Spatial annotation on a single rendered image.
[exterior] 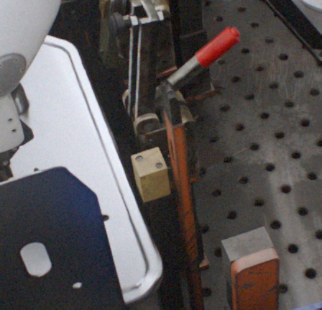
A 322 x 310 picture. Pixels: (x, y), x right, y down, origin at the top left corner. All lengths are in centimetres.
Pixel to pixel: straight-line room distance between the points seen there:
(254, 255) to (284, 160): 69
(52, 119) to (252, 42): 58
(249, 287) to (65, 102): 47
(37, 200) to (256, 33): 102
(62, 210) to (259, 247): 18
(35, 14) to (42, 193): 20
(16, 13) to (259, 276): 31
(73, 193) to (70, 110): 47
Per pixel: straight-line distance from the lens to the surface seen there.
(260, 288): 79
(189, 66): 101
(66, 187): 67
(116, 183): 105
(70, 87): 116
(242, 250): 75
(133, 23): 93
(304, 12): 156
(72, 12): 132
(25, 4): 79
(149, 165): 98
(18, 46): 79
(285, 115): 150
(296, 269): 132
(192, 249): 109
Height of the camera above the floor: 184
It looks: 52 degrees down
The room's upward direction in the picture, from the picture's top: 8 degrees counter-clockwise
